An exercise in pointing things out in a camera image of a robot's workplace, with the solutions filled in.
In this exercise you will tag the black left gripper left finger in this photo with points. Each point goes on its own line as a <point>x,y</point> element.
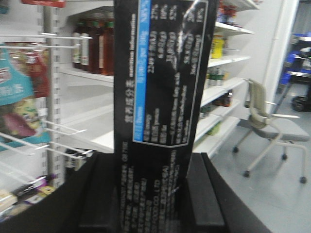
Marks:
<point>86,203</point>

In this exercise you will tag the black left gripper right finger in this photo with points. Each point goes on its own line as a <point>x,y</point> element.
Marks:
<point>209,205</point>

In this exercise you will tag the black Franzzi cookie box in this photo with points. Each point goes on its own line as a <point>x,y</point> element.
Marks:
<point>162,50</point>

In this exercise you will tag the grey office chair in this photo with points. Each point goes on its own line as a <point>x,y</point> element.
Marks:
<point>277,128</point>

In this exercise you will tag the blue sweet potato noodle pouch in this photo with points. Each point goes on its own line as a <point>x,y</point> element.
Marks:
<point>23,78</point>

